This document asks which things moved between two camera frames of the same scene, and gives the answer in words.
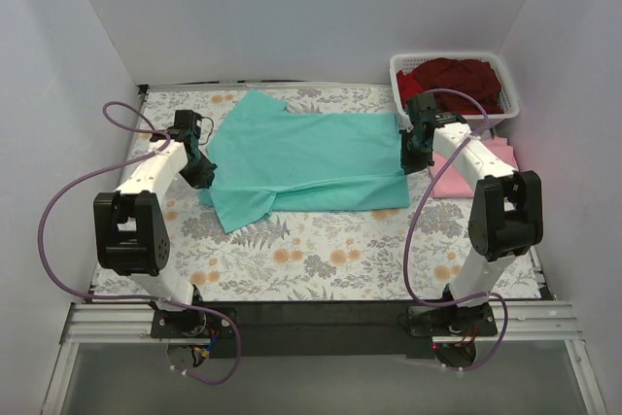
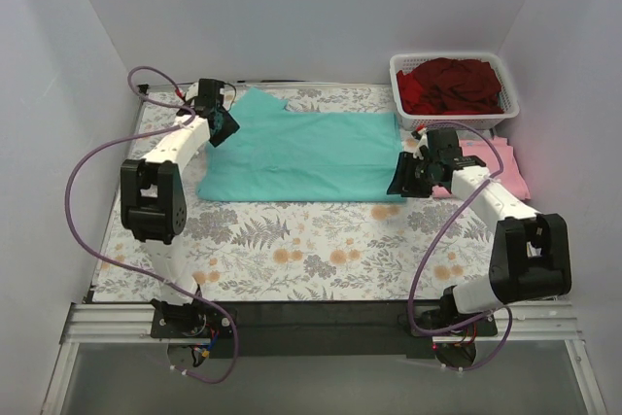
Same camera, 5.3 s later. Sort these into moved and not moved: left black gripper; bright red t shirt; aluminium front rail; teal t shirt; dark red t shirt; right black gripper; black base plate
Moved: left black gripper; teal t shirt; right black gripper
Not moved: black base plate; aluminium front rail; bright red t shirt; dark red t shirt
